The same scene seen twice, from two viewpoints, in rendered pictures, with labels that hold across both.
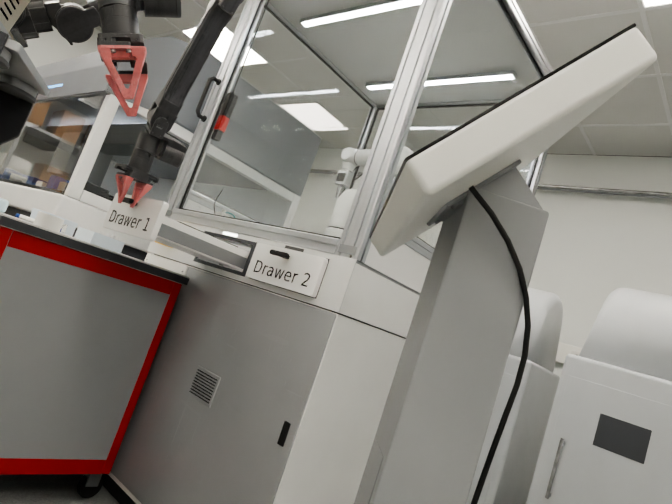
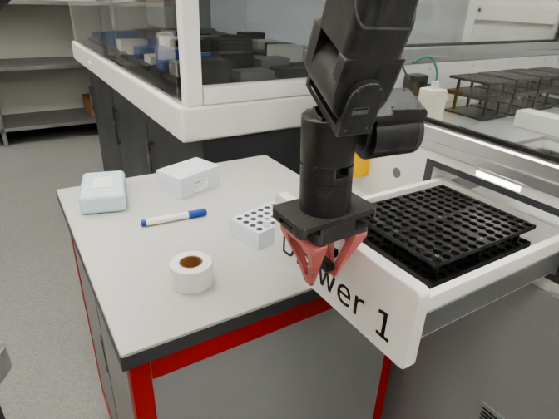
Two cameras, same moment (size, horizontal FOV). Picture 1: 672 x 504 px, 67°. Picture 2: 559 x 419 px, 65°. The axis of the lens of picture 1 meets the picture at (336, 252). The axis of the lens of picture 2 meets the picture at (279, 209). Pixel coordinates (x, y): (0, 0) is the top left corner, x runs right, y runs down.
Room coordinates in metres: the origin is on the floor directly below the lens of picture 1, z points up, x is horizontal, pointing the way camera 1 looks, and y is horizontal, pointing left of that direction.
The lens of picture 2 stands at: (0.94, 0.52, 1.20)
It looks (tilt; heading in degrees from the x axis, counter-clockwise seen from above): 26 degrees down; 15
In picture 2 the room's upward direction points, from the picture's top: 2 degrees clockwise
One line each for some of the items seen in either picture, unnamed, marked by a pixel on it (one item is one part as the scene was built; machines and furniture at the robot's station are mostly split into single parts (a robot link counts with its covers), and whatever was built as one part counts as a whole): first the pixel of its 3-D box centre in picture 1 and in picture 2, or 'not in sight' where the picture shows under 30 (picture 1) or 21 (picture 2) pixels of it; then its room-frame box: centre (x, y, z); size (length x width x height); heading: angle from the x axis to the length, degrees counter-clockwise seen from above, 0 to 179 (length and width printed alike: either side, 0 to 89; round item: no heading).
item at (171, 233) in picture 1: (192, 243); (439, 236); (1.59, 0.43, 0.86); 0.40 x 0.26 x 0.06; 138
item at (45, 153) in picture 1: (117, 185); (227, 7); (3.08, 1.39, 1.13); 1.78 x 1.14 x 0.45; 48
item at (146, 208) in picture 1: (133, 215); (335, 267); (1.44, 0.57, 0.87); 0.29 x 0.02 x 0.11; 48
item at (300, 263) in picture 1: (284, 268); not in sight; (1.46, 0.12, 0.87); 0.29 x 0.02 x 0.11; 48
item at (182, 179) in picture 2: (53, 222); (189, 177); (1.85, 1.00, 0.79); 0.13 x 0.09 x 0.05; 157
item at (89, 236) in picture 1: (99, 240); (266, 224); (1.69, 0.75, 0.78); 0.12 x 0.08 x 0.04; 152
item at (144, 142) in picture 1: (149, 145); (333, 137); (1.38, 0.58, 1.07); 0.07 x 0.06 x 0.07; 126
